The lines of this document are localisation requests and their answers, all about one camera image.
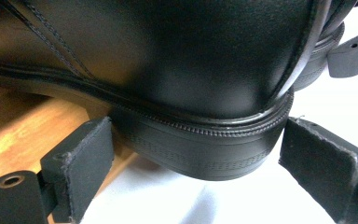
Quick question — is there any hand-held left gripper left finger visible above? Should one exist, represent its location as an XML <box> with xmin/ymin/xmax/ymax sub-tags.
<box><xmin>39</xmin><ymin>116</ymin><xmax>115</xmax><ymax>224</ymax></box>

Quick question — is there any wooden three-tier shoe rack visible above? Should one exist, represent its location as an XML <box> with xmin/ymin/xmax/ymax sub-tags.
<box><xmin>0</xmin><ymin>73</ymin><xmax>139</xmax><ymax>203</ymax></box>

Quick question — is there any black leather shoe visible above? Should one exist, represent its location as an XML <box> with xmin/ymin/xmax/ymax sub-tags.
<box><xmin>0</xmin><ymin>0</ymin><xmax>334</xmax><ymax>182</ymax></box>
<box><xmin>292</xmin><ymin>0</ymin><xmax>358</xmax><ymax>91</ymax></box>

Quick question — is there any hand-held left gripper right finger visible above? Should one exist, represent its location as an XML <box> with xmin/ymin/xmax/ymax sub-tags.
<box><xmin>278</xmin><ymin>117</ymin><xmax>358</xmax><ymax>224</ymax></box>

